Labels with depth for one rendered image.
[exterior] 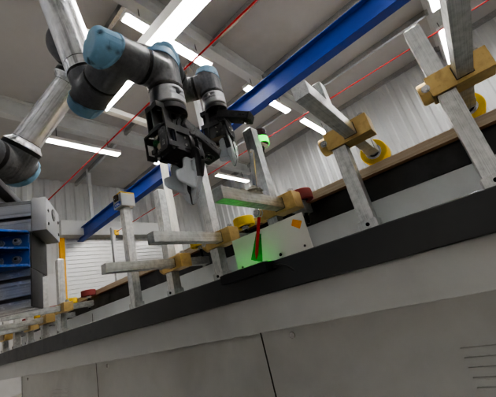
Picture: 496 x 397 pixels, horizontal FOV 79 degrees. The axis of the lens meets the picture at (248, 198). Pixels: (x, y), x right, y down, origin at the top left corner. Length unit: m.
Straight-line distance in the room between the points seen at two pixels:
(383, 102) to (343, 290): 8.17
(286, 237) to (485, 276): 0.43
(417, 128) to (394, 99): 1.01
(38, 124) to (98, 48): 0.59
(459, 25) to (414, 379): 0.83
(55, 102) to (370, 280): 1.09
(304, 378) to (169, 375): 0.71
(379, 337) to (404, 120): 7.74
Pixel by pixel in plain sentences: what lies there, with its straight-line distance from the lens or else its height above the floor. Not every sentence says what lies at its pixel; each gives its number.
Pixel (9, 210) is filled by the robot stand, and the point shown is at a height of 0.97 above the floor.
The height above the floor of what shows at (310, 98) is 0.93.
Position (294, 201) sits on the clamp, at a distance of 0.83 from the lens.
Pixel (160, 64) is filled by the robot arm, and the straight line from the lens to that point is 0.70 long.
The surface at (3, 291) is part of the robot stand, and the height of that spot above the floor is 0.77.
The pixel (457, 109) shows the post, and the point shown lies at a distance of 0.78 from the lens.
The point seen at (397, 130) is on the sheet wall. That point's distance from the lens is 8.50.
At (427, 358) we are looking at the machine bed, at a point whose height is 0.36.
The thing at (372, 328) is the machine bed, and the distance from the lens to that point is 1.02.
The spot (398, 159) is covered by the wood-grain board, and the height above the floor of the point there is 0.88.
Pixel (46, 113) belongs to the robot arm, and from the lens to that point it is 1.21.
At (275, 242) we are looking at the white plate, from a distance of 0.86.
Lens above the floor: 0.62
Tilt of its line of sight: 18 degrees up
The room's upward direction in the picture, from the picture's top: 15 degrees counter-clockwise
